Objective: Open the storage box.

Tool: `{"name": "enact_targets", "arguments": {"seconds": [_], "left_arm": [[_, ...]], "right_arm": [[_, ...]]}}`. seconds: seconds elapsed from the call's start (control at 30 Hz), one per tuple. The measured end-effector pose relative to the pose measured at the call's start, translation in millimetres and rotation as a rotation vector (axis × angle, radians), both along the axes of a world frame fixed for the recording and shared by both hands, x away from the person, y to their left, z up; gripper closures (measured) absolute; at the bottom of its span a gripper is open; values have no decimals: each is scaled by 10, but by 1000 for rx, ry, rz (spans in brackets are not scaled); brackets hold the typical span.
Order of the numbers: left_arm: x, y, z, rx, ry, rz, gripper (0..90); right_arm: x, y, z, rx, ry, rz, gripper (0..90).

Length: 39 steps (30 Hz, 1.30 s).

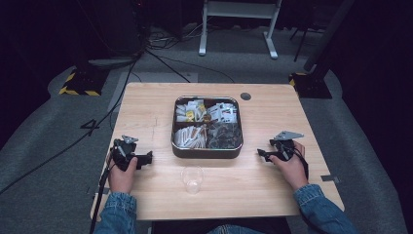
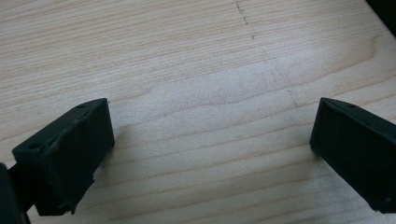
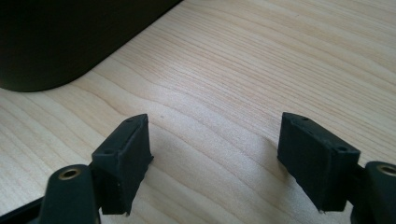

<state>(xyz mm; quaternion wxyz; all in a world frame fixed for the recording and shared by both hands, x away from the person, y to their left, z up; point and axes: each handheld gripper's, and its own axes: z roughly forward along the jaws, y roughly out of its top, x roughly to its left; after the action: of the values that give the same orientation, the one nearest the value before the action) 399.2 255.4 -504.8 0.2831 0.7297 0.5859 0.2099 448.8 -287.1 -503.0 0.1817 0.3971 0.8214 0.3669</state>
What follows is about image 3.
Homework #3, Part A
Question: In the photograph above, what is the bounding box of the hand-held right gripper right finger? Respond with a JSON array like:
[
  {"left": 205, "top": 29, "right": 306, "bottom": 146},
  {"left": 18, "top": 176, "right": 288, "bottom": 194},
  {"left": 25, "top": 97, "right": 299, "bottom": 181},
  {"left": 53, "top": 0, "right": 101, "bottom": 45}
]
[{"left": 276, "top": 112, "right": 361, "bottom": 213}]

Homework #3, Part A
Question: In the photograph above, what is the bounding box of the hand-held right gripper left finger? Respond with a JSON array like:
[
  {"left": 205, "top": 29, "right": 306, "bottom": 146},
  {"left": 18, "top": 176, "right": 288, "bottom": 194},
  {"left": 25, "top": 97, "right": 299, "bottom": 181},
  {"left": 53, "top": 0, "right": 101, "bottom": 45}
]
[{"left": 91, "top": 113, "right": 154, "bottom": 217}]

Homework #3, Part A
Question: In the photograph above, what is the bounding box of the dark brown compartment box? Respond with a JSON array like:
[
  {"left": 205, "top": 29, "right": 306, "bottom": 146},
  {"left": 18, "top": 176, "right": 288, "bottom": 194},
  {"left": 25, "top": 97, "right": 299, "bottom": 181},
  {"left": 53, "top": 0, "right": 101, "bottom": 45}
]
[{"left": 0, "top": 0, "right": 183, "bottom": 93}]

